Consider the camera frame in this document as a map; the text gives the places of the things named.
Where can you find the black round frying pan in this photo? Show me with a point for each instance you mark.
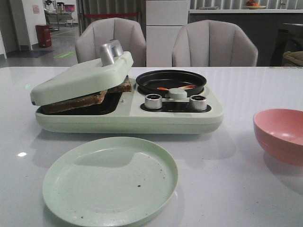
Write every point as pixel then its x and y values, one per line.
pixel 160 81

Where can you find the beige upholstered chair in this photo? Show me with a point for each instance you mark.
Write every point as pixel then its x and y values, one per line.
pixel 127 32
pixel 210 43

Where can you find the dark washing machine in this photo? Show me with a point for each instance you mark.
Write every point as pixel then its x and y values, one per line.
pixel 289 38

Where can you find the white cabinet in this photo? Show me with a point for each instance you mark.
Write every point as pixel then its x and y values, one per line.
pixel 164 19

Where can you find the fruit bowl on counter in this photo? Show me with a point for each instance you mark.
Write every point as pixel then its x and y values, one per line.
pixel 252 4

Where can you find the left silver control knob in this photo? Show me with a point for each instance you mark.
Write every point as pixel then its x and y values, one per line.
pixel 153 101

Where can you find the right beige upholstered chair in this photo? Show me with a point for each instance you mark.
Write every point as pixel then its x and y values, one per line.
pixel 210 43

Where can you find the pink bowl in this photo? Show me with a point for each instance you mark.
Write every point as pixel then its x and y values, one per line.
pixel 280 133

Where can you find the bread slice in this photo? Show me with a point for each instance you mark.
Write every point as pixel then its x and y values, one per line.
pixel 83 101
pixel 123 87

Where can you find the left beige upholstered chair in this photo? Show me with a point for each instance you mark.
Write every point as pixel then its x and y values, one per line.
pixel 127 32

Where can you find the mint green round plate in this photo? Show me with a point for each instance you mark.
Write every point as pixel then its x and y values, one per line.
pixel 111 182

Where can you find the right silver control knob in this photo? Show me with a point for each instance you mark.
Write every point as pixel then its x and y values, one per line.
pixel 197 103

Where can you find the mint green breakfast maker base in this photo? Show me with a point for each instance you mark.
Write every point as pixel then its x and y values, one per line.
pixel 128 117

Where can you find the mint green sandwich maker lid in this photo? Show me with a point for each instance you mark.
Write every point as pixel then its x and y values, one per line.
pixel 82 79

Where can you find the red trash bin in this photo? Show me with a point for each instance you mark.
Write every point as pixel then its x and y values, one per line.
pixel 43 36

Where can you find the silver control knob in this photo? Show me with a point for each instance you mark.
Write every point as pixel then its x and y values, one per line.
pixel 153 101
pixel 197 103

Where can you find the toy shrimp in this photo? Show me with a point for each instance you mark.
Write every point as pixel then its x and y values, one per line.
pixel 182 87

